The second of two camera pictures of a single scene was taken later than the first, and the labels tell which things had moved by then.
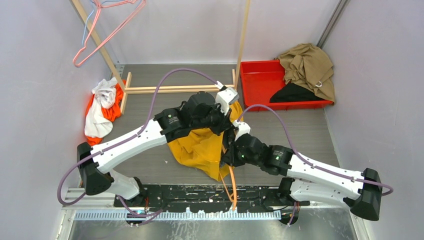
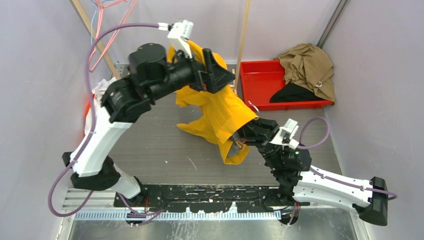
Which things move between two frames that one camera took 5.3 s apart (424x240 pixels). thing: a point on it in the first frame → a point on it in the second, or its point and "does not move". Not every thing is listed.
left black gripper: (225, 120) → (215, 78)
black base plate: (161, 198) does not move
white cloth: (97, 126) does not move
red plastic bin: (261, 80) does not move
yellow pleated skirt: (200, 149) → (187, 48)
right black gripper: (230, 157) → (261, 131)
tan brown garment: (307, 65) does not move
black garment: (292, 92) does not move
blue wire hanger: (85, 27) → (91, 26)
